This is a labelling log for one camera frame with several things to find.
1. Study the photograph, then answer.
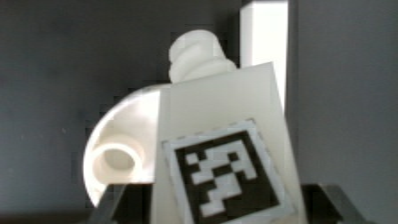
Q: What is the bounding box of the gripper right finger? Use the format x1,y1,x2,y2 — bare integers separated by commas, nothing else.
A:
321,185,376,224

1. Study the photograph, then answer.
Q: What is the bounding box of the white right barrier rail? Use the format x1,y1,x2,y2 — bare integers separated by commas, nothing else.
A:
239,0,289,105

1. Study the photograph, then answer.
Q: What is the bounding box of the white stool leg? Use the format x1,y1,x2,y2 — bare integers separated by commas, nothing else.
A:
150,30,307,224

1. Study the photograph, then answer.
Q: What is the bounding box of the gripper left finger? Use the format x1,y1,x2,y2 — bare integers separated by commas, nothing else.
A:
87,184,126,224

